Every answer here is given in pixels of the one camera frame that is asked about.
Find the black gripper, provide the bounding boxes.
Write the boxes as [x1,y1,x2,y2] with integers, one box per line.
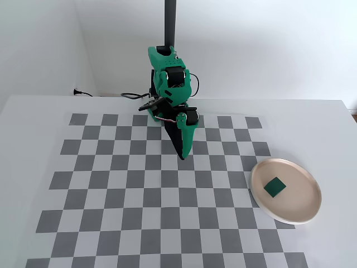
[160,99,201,161]

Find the dark green foam dice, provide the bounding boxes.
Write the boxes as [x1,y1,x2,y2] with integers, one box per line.
[263,176,287,198]

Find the beige round plate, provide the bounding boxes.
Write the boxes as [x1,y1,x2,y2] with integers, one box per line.
[250,158,322,225]

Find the grey white checkerboard mat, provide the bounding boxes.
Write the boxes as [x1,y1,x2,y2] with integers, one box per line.
[26,113,309,268]

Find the black vertical pole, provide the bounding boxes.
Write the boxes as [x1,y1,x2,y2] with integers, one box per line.
[163,0,178,48]

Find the black camera circuit board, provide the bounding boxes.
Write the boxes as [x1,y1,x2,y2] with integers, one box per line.
[138,96,165,112]

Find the dark camera cable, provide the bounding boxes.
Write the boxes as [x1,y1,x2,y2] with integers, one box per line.
[189,73,201,98]

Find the dark cable by base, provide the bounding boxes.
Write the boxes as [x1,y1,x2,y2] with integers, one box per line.
[120,92,153,101]

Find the black power plug cable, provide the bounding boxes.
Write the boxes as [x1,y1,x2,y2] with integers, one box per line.
[73,88,94,98]

